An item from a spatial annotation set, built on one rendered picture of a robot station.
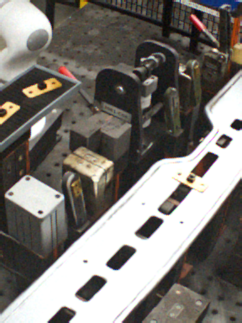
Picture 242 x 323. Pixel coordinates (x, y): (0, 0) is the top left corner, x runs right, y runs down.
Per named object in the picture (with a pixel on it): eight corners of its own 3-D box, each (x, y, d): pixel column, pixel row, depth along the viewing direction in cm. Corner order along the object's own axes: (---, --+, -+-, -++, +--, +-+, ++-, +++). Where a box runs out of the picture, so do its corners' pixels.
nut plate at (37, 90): (29, 99, 128) (29, 94, 128) (21, 91, 130) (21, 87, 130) (62, 86, 133) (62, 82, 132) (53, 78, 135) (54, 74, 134)
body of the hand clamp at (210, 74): (207, 157, 190) (223, 62, 167) (188, 148, 193) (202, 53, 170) (215, 147, 194) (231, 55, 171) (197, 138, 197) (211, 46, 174)
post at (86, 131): (83, 260, 156) (87, 136, 130) (67, 251, 158) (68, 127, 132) (94, 249, 159) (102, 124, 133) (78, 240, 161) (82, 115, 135)
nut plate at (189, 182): (210, 183, 137) (211, 179, 136) (202, 193, 134) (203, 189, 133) (179, 167, 140) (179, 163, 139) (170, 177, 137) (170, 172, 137)
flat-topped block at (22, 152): (14, 276, 149) (1, 138, 120) (-8, 260, 152) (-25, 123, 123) (37, 254, 156) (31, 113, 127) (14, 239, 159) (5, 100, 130)
